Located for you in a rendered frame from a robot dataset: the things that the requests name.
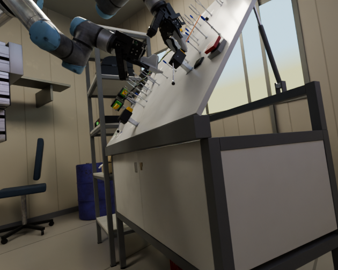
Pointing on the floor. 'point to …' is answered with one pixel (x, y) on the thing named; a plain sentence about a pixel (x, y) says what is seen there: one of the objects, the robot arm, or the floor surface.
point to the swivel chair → (24, 198)
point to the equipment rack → (103, 130)
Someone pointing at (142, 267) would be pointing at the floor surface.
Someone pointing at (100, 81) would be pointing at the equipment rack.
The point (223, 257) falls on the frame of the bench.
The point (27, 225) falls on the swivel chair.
